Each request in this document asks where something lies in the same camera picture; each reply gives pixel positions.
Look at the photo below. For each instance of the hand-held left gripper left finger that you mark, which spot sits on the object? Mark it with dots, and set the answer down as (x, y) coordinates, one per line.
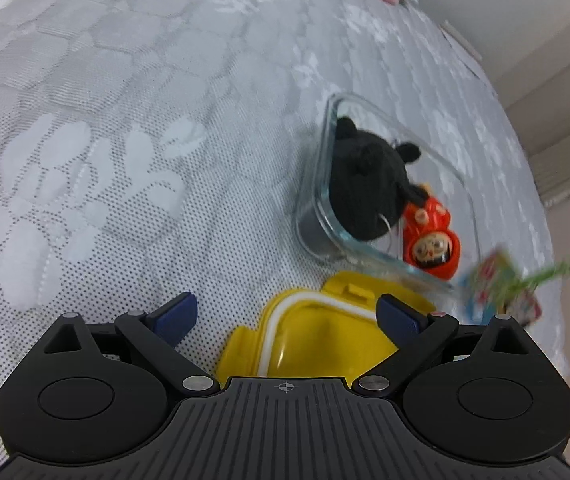
(181, 311)

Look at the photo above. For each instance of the clear glass container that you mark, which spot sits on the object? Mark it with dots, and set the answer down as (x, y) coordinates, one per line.
(315, 240)

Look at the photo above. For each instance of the yellow container lid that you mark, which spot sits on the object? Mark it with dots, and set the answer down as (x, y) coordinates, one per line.
(315, 340)

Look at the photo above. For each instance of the grey quilted mattress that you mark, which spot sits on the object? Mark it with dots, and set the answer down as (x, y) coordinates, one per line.
(115, 110)

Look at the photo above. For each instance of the green striped strip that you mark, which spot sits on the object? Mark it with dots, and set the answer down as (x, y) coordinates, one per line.
(562, 266)

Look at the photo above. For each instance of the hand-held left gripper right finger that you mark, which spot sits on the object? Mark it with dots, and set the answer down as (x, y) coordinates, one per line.
(396, 321)

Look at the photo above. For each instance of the orange doll figure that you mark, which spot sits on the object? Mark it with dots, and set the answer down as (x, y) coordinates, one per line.
(430, 222)

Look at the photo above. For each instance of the black knitted plush toy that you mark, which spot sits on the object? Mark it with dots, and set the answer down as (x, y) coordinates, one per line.
(365, 185)

